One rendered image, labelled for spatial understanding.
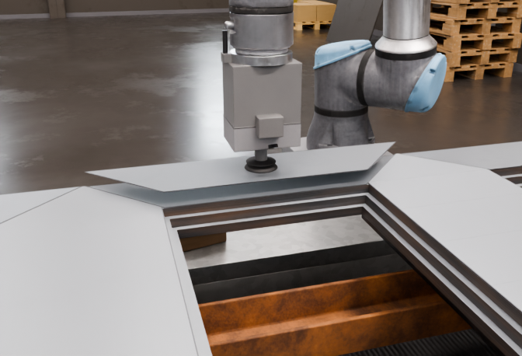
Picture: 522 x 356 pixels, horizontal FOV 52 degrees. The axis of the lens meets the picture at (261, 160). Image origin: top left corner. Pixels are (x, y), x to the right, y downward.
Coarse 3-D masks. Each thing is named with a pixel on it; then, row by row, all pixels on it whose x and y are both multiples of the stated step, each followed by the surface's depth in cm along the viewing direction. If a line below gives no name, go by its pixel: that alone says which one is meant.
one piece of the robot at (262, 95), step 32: (224, 32) 62; (224, 64) 65; (256, 64) 61; (288, 64) 63; (224, 96) 67; (256, 96) 63; (288, 96) 64; (224, 128) 69; (256, 128) 64; (288, 128) 65; (256, 160) 69
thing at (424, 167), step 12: (384, 168) 75; (396, 168) 75; (408, 168) 75; (420, 168) 75; (432, 168) 75; (444, 168) 75; (456, 168) 75; (468, 168) 75; (480, 168) 75; (372, 180) 70; (384, 180) 70
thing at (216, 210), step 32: (384, 160) 78; (128, 192) 67; (160, 192) 67; (192, 192) 67; (224, 192) 67; (256, 192) 67; (288, 192) 67; (320, 192) 68; (352, 192) 69; (192, 224) 64; (224, 224) 64; (256, 224) 66; (288, 224) 67; (384, 224) 64; (416, 224) 59; (416, 256) 57; (448, 256) 54; (192, 288) 52; (448, 288) 52; (480, 288) 49; (192, 320) 45; (480, 320) 48; (512, 320) 45; (512, 352) 44
